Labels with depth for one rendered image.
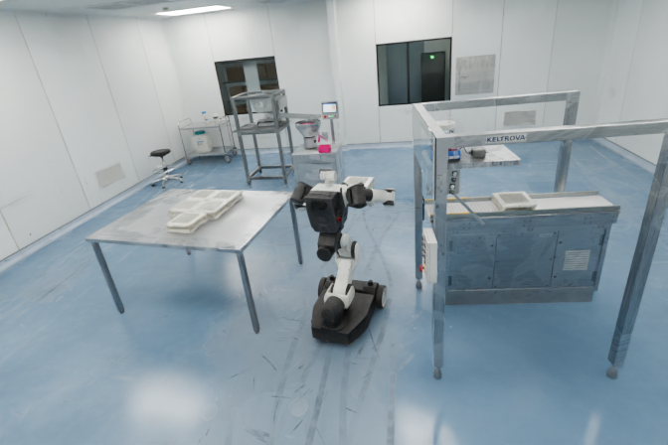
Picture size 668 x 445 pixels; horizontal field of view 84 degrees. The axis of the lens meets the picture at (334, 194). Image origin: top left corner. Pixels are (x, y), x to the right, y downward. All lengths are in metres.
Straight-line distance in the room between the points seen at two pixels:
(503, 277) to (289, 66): 5.94
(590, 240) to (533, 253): 0.42
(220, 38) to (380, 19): 3.20
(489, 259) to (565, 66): 5.44
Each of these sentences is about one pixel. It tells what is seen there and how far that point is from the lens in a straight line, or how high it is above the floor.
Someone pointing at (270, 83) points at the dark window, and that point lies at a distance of 8.07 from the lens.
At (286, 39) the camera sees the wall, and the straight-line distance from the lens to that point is 7.88.
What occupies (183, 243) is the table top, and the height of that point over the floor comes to 0.82.
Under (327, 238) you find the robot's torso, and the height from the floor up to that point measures 0.87.
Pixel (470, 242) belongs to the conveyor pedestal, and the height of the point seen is 0.61.
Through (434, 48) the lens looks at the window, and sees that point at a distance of 7.58.
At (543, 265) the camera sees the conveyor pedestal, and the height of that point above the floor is 0.37.
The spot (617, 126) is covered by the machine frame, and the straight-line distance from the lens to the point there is 2.24.
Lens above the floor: 2.17
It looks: 23 degrees down
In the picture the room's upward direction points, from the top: 6 degrees counter-clockwise
